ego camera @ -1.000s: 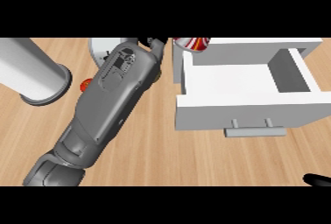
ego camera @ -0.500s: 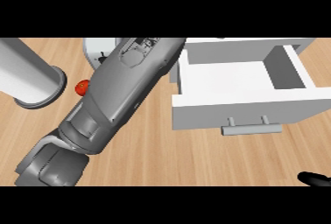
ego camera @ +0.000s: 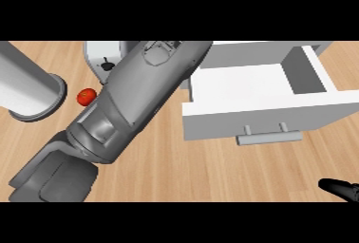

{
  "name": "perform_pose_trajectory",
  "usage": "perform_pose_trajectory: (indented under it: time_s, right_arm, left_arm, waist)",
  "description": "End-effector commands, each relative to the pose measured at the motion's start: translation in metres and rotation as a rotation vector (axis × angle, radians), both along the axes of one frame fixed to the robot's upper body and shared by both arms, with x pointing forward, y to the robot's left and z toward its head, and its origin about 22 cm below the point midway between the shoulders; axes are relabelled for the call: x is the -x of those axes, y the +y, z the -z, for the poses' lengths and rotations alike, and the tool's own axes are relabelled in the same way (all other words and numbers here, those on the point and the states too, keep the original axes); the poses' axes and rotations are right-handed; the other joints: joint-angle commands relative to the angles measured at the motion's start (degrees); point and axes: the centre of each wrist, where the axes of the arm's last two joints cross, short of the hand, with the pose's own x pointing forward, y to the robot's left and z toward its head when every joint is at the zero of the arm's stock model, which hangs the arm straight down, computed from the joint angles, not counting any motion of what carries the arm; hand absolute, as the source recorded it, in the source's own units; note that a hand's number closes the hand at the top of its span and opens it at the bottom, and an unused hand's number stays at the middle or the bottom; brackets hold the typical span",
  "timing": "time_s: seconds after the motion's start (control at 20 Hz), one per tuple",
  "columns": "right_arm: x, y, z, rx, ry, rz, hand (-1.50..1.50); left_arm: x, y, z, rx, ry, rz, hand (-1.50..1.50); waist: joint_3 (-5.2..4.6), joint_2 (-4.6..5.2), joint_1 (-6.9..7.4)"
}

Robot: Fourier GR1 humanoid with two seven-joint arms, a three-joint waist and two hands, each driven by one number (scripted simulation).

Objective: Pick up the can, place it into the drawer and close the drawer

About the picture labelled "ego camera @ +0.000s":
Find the white appliance with black knob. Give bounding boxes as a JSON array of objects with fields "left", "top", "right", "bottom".
[{"left": 83, "top": 41, "right": 141, "bottom": 85}]

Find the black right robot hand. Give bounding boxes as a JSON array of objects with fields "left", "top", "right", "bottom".
[{"left": 318, "top": 178, "right": 359, "bottom": 202}]

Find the white drawer front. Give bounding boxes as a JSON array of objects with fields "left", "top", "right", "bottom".
[{"left": 181, "top": 89, "right": 359, "bottom": 141}]

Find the grey drawer handle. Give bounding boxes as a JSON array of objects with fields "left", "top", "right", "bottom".
[{"left": 235, "top": 122, "right": 303, "bottom": 146}]

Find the white paper towel roll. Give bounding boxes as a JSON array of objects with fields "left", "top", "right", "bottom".
[{"left": 0, "top": 41, "right": 70, "bottom": 122}]

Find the red tomato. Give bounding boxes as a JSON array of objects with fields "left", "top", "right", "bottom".
[{"left": 76, "top": 87, "right": 98, "bottom": 107}]

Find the white open drawer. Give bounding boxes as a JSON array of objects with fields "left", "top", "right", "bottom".
[{"left": 188, "top": 45, "right": 342, "bottom": 105}]

